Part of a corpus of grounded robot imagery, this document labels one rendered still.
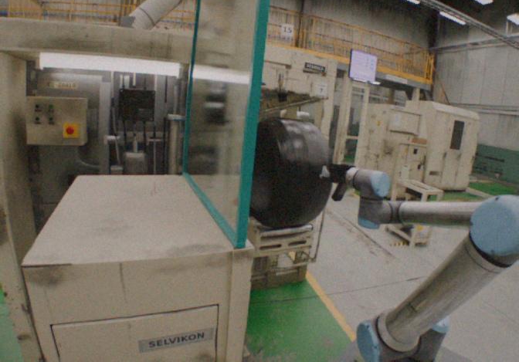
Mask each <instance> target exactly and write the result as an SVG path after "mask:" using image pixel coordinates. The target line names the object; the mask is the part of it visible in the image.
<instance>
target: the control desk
mask: <svg viewBox="0 0 519 362"><path fill-rule="evenodd" d="M254 250H255V248H254V247H253V245H252V244H251V243H250V242H249V241H248V240H247V239H246V247H245V248H238V249H237V248H236V247H235V246H234V245H233V244H232V242H231V241H230V240H229V238H228V237H227V235H226V234H225V232H224V231H223V230H222V229H221V227H220V226H219V224H218V223H217V222H216V220H215V219H214V218H213V217H212V215H211V214H210V212H209V211H208V209H207V208H206V207H205V206H204V204H203V203H202V201H201V200H200V198H199V197H198V195H197V194H196V193H195V191H194V190H193V188H192V187H191V185H190V184H189V183H188V181H187V180H186V178H185V177H184V175H182V176H178V175H101V176H77V178H76V180H75V181H74V182H73V184H72V185H71V186H70V188H69V190H68V191H67V193H66V194H65V195H64V197H63V199H62V200H61V202H60V203H59V204H58V206H57V207H56V209H55V211H54V212H53V214H52V215H51V217H50V218H49V220H48V222H47V223H46V224H45V226H44V228H43V229H42V231H41V232H40V233H39V236H38V237H37V239H36V240H35V242H34V243H33V245H32V247H31V249H30V250H29V251H28V253H27V255H26V256H25V258H24V259H23V261H22V263H21V265H20V266H21V270H22V277H23V280H24V284H25V290H26V293H27V296H28V300H29V305H30V309H31V312H32V318H33V320H34V324H35V327H36V332H37V334H38V338H39V342H40V345H41V348H42V352H43V355H44V357H45V360H46V362H243V351H244V343H245V335H246V322H247V315H248V308H249V294H250V287H251V279H252V271H253V258H254Z"/></svg>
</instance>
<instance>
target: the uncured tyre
mask: <svg viewBox="0 0 519 362"><path fill-rule="evenodd" d="M333 163H334V162H333V157H332V154H331V149H330V148H329V145H328V143H327V141H326V139H325V137H324V135H323V134H322V133H321V131H320V130H319V129H318V128H317V127H316V126H315V125H313V124H312V123H310V122H307V121H305V120H299V119H291V118H284V117H268V118H265V119H262V120H261V121H260V122H259V123H258V124H257V132H256V146H255V154H254V162H253V178H252V186H251V195H250V203H249V212H250V214H251V215H252V216H253V217H254V218H255V219H256V220H257V221H258V222H259V223H261V224H262V225H265V226H267V227H271V228H278V227H285V226H291V225H302V224H305V223H308V222H311V221H313V220H314V219H315V218H316V217H317V216H318V215H319V214H320V213H321V212H322V211H323V210H324V207H325V206H326V204H327V201H328V199H329V197H330V195H331V191H332V188H333V184H332V183H331V182H329V181H324V180H322V179H321V177H320V174H321V173H322V170H323V166H325V167H326V168H327V171H328V168H329V164H333ZM291 223H293V224H291ZM285 224H286V225H285Z"/></svg>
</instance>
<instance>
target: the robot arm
mask: <svg viewBox="0 0 519 362"><path fill-rule="evenodd" d="M320 177H321V179H322V180H324V181H329V182H331V183H338V185H337V187H336V188H335V190H334V193H333V194H332V196H331V198H332V200H333V201H341V199H342V198H343V197H344V194H345V192H346V191H347V189H348V188H350V189H352V190H356V191H360V199H359V207H358V215H357V216H358V224H359V225H360V226H361V227H363V228H369V229H379V228H380V225H385V224H403V225H421V226H429V227H436V228H448V229H456V230H464V231H469V232H468V234H467V235H466V237H465V238H464V239H463V240H462V241H461V242H460V243H459V245H458V246H457V247H456V248H455V249H454V250H453V251H452V252H451V253H450V254H449V255H448V256H447V257H446V258H445V259H444V260H443V261H442V262H441V263H440V265H439V266H438V267H437V268H436V269H435V270H434V271H433V272H432V273H431V274H430V275H429V276H428V277H427V278H426V279H425V280H424V281H423V282H422V283H421V284H420V285H419V286H418V287H417V288H416V289H415V290H414V291H413V292H412V293H411V294H410V295H409V296H408V297H407V298H406V299H404V300H403V301H402V302H401V303H400V304H399V305H398V306H397V307H396V308H395V307H392V308H388V309H386V310H384V311H383V312H382V313H381V314H379V315H378V316H377V317H376V318H374V319H371V320H364V321H361V322H360V323H359V324H358V326H357V329H356V338H357V344H358V349H359V351H360V354H361V355H362V357H363V359H364V360H365V361H366V362H435V358H436V355H437V353H438V351H439V349H440V347H441V345H442V343H443V340H444V338H445V336H446V333H447V332H448V330H449V325H450V319H449V317H448V315H450V314H451V313H452V312H453V311H455V310H456V309H457V308H459V307H460V306H462V305H463V304H464V303H465V302H466V301H467V300H469V299H470V298H471V297H473V296H474V295H475V294H477V293H478V292H479V291H481V290H482V288H483V287H485V286H486V285H487V284H488V283H490V282H491V281H492V280H493V279H495V278H496V277H497V276H499V275H500V274H501V273H502V272H503V271H504V270H505V269H507V268H510V267H511V266H512V265H513V264H514V263H515V262H516V261H517V260H518V259H519V196H514V195H500V196H497V197H493V198H489V199H487V200H486V201H484V202H410V201H383V197H384V196H386V195H387V194H388V192H389V189H390V180H389V177H388V175H387V174H386V173H384V172H380V171H372V170H367V169H362V168H357V167H356V166H354V165H349V164H329V168H328V171H327V168H326V167H325V166H323V170H322V173H321V174H320Z"/></svg>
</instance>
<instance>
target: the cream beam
mask: <svg viewBox="0 0 519 362"><path fill-rule="evenodd" d="M262 82H264V83H266V85H265V86H261V93H272V94H276V95H278V93H282V94H288V95H289V96H298V97H303V98H308V99H313V100H327V99H328V92H329V85H330V79H329V78H326V77H322V76H315V75H311V74H308V73H301V72H297V71H293V70H288V69H281V68H276V67H272V66H264V65H263V78H262ZM317 82H319V83H325V84H327V94H326V96H322V95H317V94H315V92H316V85H317Z"/></svg>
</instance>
